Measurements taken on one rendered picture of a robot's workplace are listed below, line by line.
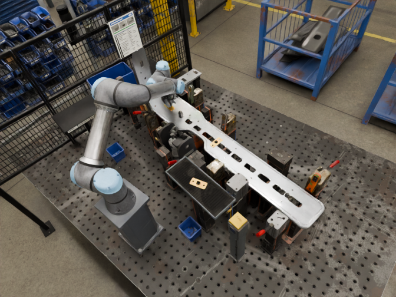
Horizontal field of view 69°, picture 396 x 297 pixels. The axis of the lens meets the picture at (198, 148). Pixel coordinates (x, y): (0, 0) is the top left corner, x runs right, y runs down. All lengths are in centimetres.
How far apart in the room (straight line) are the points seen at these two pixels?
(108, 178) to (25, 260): 181
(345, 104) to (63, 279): 328
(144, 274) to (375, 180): 155
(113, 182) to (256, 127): 129
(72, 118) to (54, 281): 137
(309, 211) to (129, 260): 104
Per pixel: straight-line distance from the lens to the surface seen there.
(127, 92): 135
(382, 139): 343
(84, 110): 222
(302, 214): 157
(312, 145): 223
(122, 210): 149
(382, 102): 356
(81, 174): 145
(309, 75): 367
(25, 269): 302
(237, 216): 135
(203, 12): 483
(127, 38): 233
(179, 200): 194
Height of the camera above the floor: 239
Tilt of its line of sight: 51 degrees down
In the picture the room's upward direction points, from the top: 9 degrees counter-clockwise
